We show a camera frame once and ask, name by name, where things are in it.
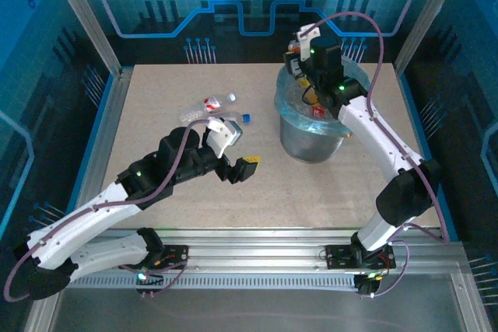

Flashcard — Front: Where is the metal bin with blue liner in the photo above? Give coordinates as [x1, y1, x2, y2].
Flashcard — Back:
[274, 58, 371, 137]

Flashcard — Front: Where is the metal waste bin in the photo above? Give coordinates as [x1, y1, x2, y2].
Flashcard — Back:
[279, 114, 348, 163]

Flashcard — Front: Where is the clear bottle blue cap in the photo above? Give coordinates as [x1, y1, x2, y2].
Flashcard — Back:
[212, 111, 251, 125]

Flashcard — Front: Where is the red-white label bottle white cap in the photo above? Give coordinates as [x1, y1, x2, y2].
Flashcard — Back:
[178, 92, 237, 123]

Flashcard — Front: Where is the blue table edge trim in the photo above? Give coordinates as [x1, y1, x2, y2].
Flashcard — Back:
[71, 73, 117, 203]
[398, 73, 459, 242]

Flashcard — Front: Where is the black connector block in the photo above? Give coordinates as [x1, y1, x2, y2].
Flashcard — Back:
[135, 271, 165, 296]
[354, 272, 384, 298]

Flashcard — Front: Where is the steel front panel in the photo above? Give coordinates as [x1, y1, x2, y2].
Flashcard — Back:
[50, 287, 468, 332]

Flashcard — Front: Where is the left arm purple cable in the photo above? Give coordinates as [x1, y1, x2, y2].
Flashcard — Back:
[2, 118, 214, 302]

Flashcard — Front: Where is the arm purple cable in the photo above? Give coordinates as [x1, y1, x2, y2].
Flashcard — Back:
[2, 118, 214, 302]
[303, 12, 451, 300]

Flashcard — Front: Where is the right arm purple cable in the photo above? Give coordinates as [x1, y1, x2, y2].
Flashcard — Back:
[303, 12, 451, 300]

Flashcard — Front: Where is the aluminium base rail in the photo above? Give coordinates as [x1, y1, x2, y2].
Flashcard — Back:
[91, 226, 468, 277]

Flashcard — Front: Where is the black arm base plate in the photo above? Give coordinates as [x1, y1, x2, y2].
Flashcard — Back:
[324, 244, 397, 271]
[118, 244, 191, 271]

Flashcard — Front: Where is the aluminium frame side beam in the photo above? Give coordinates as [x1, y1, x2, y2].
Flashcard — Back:
[438, 226, 493, 332]
[23, 67, 134, 332]

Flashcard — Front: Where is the aluminium frame post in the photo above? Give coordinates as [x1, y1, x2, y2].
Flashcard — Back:
[393, 0, 468, 75]
[43, 0, 125, 79]

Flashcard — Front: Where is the grey slotted cable duct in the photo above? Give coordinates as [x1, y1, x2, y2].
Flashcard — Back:
[61, 272, 361, 291]

